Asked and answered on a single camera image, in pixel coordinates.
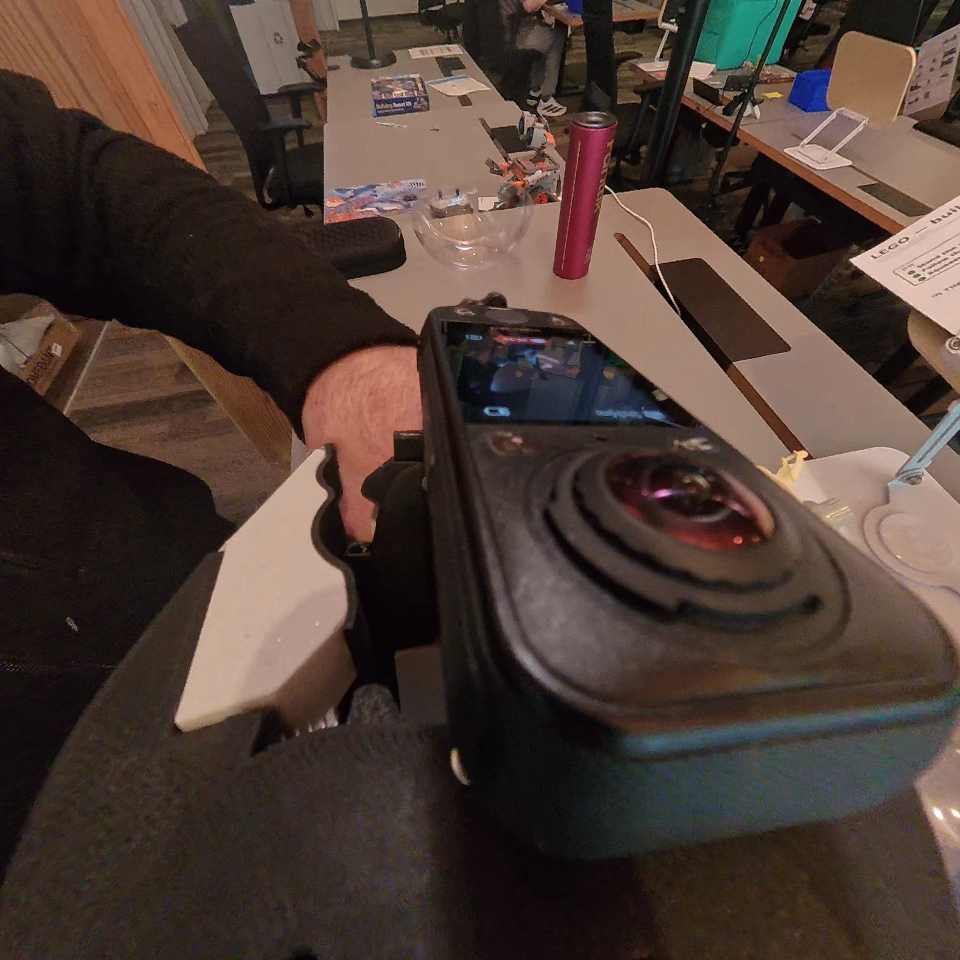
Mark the person's black clothing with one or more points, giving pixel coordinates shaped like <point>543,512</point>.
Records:
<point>82,570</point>

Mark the small toy robot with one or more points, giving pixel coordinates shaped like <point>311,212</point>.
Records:
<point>529,169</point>

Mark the pale wooden board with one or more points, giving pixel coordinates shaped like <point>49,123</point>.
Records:
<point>874,75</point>

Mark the magenta cylindrical bottle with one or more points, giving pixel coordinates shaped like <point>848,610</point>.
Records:
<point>585,195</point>

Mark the black office chair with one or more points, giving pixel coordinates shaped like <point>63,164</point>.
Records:
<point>277,135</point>

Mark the lego instruction booklet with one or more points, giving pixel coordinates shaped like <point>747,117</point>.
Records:
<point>371,201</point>

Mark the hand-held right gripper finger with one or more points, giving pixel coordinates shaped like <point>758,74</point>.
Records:
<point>270,592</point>

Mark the white plastic tray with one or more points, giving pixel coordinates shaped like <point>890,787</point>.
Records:
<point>862,480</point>

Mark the person's left hand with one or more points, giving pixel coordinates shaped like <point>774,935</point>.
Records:
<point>360,405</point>

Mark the printed paper sheet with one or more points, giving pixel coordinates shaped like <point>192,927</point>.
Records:
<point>919,259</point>

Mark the white recycling bin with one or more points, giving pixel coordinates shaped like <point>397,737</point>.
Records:
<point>262,45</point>

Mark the clear plastic bowl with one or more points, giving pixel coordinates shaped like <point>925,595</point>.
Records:
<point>469,236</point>

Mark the blue storage bin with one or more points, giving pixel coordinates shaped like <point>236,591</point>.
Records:
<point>811,91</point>

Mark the white paper sheet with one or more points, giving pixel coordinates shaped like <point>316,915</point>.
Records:
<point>459,85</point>

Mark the cardboard box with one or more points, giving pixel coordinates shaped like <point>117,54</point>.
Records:
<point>41,352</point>

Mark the clear white tablet stand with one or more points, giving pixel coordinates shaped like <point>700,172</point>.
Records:
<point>825,142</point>

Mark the person's left forearm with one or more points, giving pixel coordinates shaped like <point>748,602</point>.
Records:
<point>165,247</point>

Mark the teal box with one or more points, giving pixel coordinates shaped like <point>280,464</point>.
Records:
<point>750,34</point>

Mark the blue kit box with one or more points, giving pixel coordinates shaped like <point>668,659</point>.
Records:
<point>400,95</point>

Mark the black floor stand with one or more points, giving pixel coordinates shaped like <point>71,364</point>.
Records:
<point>373,52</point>

